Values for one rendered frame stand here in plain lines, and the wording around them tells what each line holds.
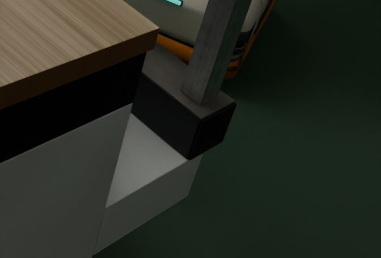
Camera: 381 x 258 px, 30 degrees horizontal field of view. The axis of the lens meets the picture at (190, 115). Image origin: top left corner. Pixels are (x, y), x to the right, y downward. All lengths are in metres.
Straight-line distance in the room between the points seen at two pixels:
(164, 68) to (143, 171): 0.16
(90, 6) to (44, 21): 0.06
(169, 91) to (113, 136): 0.21
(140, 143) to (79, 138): 0.27
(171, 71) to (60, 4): 0.33
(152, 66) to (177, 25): 1.12
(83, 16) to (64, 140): 0.13
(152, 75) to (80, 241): 0.26
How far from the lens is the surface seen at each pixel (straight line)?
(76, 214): 0.89
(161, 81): 1.02
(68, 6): 0.76
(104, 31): 0.73
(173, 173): 1.02
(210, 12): 0.94
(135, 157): 1.01
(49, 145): 0.74
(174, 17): 2.16
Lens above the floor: 1.30
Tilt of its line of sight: 38 degrees down
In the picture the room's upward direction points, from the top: 19 degrees clockwise
